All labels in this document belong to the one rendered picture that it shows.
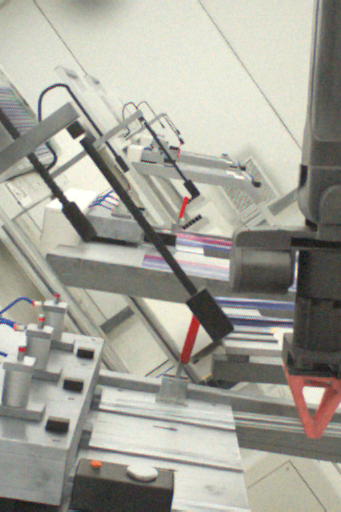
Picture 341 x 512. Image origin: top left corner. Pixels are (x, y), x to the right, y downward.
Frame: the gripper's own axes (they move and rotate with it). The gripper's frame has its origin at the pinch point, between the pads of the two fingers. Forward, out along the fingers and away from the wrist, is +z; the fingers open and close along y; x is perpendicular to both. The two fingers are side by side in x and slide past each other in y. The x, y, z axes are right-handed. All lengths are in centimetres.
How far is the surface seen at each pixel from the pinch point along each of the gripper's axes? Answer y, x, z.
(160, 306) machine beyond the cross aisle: -440, -18, 82
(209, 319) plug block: 18.5, -12.7, -15.5
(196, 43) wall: -749, 1, -95
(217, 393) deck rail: -8.1, -9.9, -0.7
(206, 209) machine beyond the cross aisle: -585, 12, 38
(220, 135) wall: -749, 28, -14
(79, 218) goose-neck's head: -0.5, -25.9, -21.3
